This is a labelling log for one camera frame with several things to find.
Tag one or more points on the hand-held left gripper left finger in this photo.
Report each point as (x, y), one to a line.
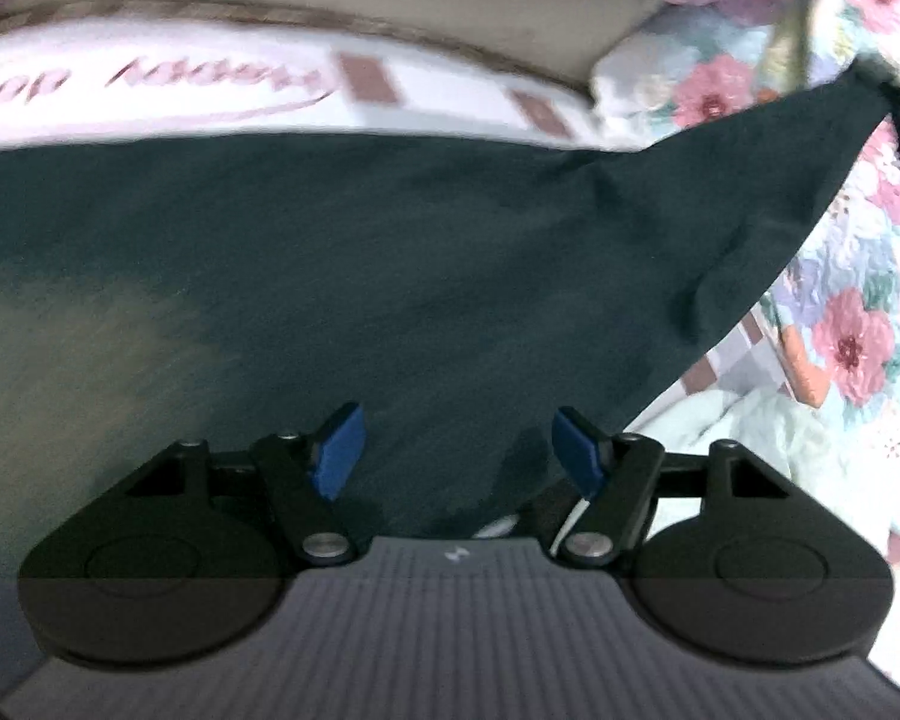
(341, 450)

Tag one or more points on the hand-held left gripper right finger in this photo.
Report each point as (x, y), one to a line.
(577, 450)

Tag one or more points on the light green cloth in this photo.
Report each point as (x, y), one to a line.
(757, 427)

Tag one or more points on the floral printed quilt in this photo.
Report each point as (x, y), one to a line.
(855, 337)

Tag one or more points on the dark green jeans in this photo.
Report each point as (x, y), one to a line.
(420, 240)

